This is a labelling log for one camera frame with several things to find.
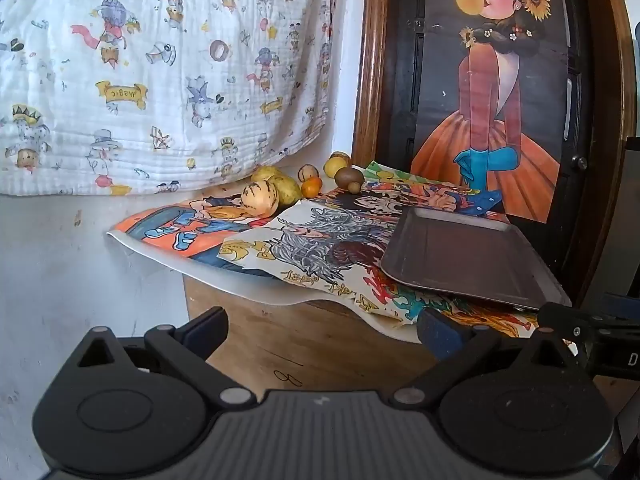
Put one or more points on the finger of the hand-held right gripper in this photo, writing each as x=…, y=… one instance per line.
x=565, y=322

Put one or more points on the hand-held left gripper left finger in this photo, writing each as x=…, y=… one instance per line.
x=210, y=326

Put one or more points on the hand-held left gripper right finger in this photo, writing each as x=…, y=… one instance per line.
x=440, y=332

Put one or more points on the metal tray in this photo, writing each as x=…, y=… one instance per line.
x=465, y=252

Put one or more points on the striped pepino melon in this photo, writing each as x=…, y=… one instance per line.
x=258, y=199

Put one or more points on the small orange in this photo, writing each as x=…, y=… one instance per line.
x=311, y=188

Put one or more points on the large kiwi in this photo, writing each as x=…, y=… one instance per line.
x=348, y=175

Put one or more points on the yellow lemon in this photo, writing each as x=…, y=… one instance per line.
x=334, y=166

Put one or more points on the grey dragon cartoon poster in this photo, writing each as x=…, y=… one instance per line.
x=310, y=240

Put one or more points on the spiky hair cartoon poster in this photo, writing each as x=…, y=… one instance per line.
x=400, y=200

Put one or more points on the metal door lock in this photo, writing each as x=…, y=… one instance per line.
x=580, y=162

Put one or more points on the yellow bear cartoon poster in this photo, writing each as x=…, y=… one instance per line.
x=400, y=176

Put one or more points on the reddish brown fruit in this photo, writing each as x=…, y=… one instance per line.
x=340, y=155

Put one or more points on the printed cartoon blanket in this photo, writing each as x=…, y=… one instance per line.
x=150, y=60

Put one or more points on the dark wooden door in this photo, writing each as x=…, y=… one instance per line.
x=405, y=60

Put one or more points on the wall poster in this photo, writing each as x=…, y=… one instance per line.
x=490, y=85

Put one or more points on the brown door frame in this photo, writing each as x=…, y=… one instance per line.
x=370, y=60

